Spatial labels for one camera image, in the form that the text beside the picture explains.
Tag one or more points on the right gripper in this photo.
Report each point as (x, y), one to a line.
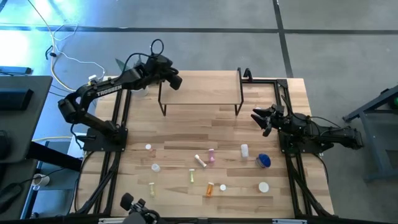
(278, 119)

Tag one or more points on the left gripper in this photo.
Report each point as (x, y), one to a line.
(160, 67)

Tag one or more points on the white opaque bottle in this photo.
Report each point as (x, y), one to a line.
(244, 150)

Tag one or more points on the blue-capped Tums bottle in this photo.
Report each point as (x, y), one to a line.
(263, 160)

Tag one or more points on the pink pill bottle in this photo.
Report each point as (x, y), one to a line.
(211, 155)

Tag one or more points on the peach pill bottle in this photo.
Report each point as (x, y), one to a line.
(148, 146)

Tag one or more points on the white tube with orange label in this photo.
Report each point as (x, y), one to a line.
(200, 160)

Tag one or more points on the small clear pill bottle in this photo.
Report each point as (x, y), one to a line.
(222, 187)

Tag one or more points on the tall orange pill bottle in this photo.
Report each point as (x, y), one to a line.
(210, 189)

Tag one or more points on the tall clear pill bottle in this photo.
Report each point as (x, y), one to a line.
(155, 168)

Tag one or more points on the green pill bottle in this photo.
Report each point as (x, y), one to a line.
(191, 175)

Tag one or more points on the yellow bottle with beige pills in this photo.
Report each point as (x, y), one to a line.
(151, 189)

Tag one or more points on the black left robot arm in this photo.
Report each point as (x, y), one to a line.
(109, 88)

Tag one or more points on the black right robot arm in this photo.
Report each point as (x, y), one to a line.
(342, 137)

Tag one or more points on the white power adapter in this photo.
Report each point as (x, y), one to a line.
(92, 77)

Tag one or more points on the blue-grey metal cart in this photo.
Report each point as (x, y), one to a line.
(370, 137)

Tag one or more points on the silver aluminium extrusion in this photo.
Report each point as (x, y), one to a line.
(115, 220)
(289, 221)

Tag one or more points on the white box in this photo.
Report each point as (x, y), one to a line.
(76, 147)

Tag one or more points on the black handheld device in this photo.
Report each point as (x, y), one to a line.
(126, 201)

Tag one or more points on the black support beam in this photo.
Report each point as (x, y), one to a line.
(53, 155)

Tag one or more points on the dark grey desk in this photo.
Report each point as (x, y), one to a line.
(34, 124)
(28, 205)

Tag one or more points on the dark flat panel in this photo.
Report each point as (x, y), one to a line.
(15, 70)

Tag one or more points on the black rectangular device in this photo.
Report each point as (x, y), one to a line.
(15, 99)

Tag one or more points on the white paper cup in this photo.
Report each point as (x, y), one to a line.
(40, 180)

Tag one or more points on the black rounded object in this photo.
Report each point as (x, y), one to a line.
(3, 144)

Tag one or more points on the black computer mouse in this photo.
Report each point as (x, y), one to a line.
(9, 194)

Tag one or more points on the black aluminium table frame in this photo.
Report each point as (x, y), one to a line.
(275, 91)

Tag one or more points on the wooden shelf with black frame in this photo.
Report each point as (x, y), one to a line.
(202, 90)

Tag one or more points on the black bracket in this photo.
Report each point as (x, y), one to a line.
(247, 73)

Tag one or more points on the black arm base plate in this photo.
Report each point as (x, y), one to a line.
(298, 151)
(93, 145)

